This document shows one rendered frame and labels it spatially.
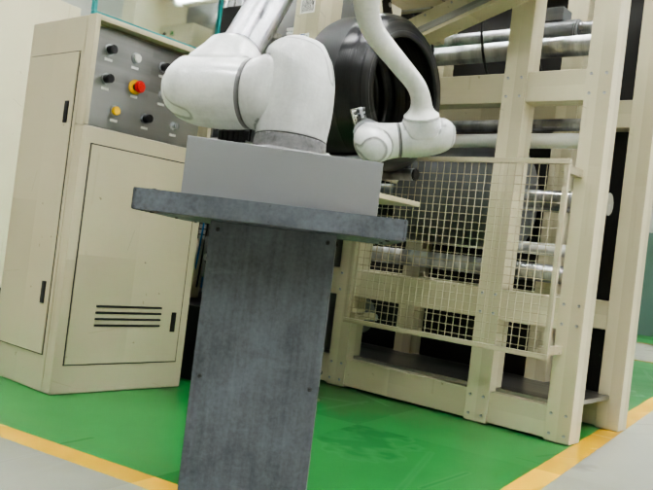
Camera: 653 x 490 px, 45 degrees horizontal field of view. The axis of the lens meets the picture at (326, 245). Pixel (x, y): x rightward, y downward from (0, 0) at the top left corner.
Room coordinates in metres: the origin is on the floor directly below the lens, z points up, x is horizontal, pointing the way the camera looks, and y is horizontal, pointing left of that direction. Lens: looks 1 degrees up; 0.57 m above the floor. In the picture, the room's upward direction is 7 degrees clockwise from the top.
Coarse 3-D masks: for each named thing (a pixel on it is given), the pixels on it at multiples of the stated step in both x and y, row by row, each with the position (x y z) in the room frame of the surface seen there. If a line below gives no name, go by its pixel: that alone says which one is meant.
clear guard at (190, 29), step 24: (96, 0) 2.58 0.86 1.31; (120, 0) 2.66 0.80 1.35; (144, 0) 2.73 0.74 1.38; (168, 0) 2.81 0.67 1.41; (192, 0) 2.89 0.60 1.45; (216, 0) 2.98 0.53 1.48; (144, 24) 2.74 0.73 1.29; (168, 24) 2.82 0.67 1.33; (192, 24) 2.91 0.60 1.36; (216, 24) 2.99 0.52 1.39
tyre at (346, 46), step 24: (336, 24) 2.72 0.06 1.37; (384, 24) 2.64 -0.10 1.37; (408, 24) 2.73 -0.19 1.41; (336, 48) 2.62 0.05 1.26; (360, 48) 2.58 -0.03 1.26; (408, 48) 2.94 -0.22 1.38; (336, 72) 2.59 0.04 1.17; (360, 72) 2.57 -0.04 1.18; (384, 72) 3.06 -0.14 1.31; (432, 72) 2.87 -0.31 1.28; (336, 96) 2.59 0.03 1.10; (360, 96) 2.57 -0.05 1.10; (384, 96) 3.09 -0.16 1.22; (408, 96) 3.05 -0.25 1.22; (432, 96) 2.90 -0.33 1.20; (336, 120) 2.62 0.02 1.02; (384, 120) 3.09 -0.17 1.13; (336, 144) 2.70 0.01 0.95; (384, 168) 2.76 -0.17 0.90
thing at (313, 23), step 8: (320, 0) 2.93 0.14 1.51; (328, 0) 2.95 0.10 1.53; (336, 0) 2.99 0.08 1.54; (296, 8) 3.00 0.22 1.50; (320, 8) 2.92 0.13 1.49; (328, 8) 2.96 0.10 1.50; (336, 8) 2.99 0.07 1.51; (296, 16) 3.00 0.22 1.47; (304, 16) 2.97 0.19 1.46; (312, 16) 2.94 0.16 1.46; (320, 16) 2.93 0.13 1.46; (328, 16) 2.96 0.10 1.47; (336, 16) 3.00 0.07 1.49; (296, 24) 2.99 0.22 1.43; (304, 24) 2.97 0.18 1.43; (312, 24) 2.94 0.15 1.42; (320, 24) 2.93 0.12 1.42; (328, 24) 2.97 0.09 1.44; (296, 32) 2.99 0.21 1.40; (304, 32) 2.96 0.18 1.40; (312, 32) 2.94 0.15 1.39
